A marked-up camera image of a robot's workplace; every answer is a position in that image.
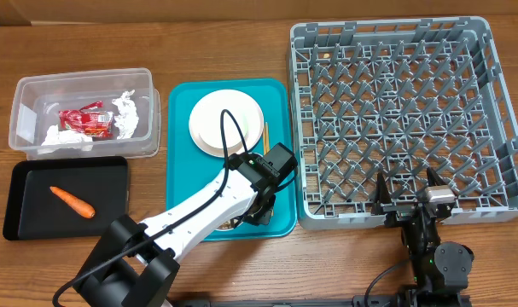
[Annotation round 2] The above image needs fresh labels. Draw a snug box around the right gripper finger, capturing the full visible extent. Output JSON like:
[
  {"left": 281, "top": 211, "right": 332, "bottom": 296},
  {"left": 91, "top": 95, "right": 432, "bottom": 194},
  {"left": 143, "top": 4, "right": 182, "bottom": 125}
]
[
  {"left": 427, "top": 166, "right": 446, "bottom": 187},
  {"left": 375, "top": 171, "right": 392, "bottom": 205}
]

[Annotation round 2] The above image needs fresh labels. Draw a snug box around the small white bowl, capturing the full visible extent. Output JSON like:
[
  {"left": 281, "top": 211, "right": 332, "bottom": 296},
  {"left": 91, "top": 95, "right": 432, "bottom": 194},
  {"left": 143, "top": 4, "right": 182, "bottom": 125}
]
[{"left": 218, "top": 218, "right": 241, "bottom": 231}]

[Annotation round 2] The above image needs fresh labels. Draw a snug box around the white paper napkin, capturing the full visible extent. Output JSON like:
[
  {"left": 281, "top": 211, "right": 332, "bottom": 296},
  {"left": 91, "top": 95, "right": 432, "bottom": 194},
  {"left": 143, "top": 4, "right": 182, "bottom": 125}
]
[{"left": 112, "top": 90, "right": 139, "bottom": 139}]

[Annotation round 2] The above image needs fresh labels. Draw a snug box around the orange carrot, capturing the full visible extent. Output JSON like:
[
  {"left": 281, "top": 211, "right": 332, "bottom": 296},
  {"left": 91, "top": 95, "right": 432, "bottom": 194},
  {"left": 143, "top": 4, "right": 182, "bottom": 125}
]
[{"left": 49, "top": 186, "right": 96, "bottom": 219}]

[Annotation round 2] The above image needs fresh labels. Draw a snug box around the red snack wrapper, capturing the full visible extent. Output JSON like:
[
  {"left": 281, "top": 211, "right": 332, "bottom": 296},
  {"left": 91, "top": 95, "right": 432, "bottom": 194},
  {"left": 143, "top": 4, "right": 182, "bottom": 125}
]
[{"left": 58, "top": 101, "right": 114, "bottom": 139}]

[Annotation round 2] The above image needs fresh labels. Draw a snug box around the white tissue paper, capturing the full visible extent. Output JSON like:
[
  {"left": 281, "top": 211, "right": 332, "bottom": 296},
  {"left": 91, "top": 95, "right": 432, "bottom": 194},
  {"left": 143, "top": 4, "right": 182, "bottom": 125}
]
[{"left": 38, "top": 125, "right": 93, "bottom": 154}]

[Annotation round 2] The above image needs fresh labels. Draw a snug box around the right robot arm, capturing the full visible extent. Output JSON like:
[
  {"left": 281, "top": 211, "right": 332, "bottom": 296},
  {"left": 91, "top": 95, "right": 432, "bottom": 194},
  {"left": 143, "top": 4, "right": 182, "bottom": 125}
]
[{"left": 364, "top": 168, "right": 474, "bottom": 307}]

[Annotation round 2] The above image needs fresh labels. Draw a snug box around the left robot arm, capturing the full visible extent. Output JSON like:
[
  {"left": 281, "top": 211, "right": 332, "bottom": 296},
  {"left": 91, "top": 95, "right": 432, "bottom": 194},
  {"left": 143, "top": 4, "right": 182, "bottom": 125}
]
[{"left": 73, "top": 143, "right": 297, "bottom": 306}]

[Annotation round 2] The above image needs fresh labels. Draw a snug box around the grey plastic dishwasher rack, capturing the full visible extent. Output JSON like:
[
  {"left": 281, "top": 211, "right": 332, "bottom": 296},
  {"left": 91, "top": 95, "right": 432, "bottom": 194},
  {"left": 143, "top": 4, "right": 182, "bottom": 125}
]
[{"left": 288, "top": 16, "right": 518, "bottom": 229}]

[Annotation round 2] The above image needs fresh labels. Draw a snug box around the clear plastic waste bin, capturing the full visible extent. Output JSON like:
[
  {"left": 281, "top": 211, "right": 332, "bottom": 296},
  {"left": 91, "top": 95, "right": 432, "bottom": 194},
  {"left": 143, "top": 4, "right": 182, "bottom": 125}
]
[{"left": 9, "top": 68, "right": 161, "bottom": 160}]

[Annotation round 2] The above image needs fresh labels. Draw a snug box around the teal plastic serving tray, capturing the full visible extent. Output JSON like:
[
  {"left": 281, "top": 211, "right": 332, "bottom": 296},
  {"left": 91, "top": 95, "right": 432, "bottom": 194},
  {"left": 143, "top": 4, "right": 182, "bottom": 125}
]
[{"left": 166, "top": 78, "right": 297, "bottom": 241}]

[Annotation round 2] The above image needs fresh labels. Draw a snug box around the large white plate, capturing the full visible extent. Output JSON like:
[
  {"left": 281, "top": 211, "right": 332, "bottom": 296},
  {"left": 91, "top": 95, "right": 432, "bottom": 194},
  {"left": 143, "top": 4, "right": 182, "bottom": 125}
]
[{"left": 189, "top": 90, "right": 264, "bottom": 158}]

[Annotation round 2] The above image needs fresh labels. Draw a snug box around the black plastic tray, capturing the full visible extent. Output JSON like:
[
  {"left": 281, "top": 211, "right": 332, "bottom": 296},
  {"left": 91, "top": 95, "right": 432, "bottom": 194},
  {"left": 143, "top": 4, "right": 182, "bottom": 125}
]
[{"left": 3, "top": 156, "right": 130, "bottom": 240}]

